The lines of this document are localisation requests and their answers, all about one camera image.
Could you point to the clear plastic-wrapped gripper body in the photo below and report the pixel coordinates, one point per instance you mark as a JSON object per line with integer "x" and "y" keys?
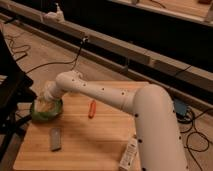
{"x": 48, "y": 95}

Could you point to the white sponge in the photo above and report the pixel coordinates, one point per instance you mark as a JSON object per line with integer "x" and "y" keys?
{"x": 44, "y": 106}

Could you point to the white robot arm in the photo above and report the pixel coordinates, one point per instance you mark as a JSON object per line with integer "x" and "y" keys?
{"x": 159, "y": 138}

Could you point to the green ceramic bowl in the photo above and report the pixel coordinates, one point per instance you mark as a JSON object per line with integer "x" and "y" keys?
{"x": 46, "y": 116}

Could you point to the black chair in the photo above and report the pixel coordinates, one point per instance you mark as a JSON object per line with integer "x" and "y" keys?
{"x": 14, "y": 89}

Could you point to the grey rectangular block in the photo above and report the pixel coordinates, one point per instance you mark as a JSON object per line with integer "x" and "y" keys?
{"x": 55, "y": 139}

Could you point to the orange carrot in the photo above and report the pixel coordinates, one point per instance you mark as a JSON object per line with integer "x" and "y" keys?
{"x": 92, "y": 109}

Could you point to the wooden table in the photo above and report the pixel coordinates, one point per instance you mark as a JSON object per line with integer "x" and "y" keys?
{"x": 87, "y": 144}

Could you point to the long wooden beam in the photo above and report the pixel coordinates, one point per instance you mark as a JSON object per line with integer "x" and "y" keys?
{"x": 166, "y": 48}

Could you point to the white object on beam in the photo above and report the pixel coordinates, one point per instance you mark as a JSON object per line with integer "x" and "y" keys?
{"x": 58, "y": 15}

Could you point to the white squeeze bottle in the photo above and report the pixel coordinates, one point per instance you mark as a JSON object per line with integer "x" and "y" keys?
{"x": 128, "y": 155}

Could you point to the blue power box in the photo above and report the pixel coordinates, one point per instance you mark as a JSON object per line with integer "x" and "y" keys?
{"x": 180, "y": 107}

